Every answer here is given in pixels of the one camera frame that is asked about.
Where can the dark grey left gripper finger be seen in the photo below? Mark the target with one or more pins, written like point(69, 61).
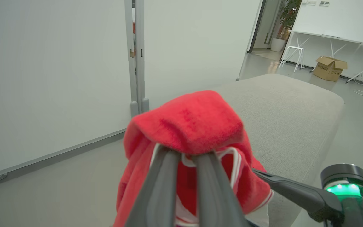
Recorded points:
point(156, 195)

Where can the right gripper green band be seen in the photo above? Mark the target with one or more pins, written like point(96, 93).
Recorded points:
point(354, 195)

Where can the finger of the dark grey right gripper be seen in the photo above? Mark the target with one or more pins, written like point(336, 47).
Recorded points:
point(214, 195)

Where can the red garment with white trim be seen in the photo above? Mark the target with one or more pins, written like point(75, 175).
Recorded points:
point(191, 126)

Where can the grey fabric sofa seat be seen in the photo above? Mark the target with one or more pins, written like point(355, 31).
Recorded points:
point(288, 126)

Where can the brown cardboard box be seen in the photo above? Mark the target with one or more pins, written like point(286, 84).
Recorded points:
point(329, 68)

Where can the white metal stool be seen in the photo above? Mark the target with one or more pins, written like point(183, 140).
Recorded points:
point(296, 55)

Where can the white plant pot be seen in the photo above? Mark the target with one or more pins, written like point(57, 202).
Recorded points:
point(277, 44)

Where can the white partition panel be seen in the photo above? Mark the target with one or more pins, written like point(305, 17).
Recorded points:
point(194, 47)
point(52, 82)

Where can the long white trestle table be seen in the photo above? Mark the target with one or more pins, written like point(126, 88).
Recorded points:
point(336, 38)

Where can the green potted plant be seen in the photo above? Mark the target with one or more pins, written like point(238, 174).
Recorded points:
point(290, 15)

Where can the grey partition post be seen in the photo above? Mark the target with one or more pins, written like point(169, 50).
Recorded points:
point(139, 63)

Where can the dark door frame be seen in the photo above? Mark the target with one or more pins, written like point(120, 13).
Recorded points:
point(257, 25)

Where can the wall switch panels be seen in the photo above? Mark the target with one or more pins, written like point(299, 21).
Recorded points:
point(318, 2)

